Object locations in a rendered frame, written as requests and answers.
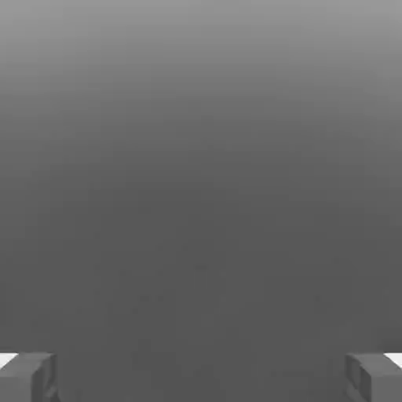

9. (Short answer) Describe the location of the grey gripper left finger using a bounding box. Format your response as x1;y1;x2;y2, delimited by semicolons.
0;352;60;402

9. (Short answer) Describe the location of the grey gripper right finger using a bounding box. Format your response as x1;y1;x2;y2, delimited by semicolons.
344;352;402;402

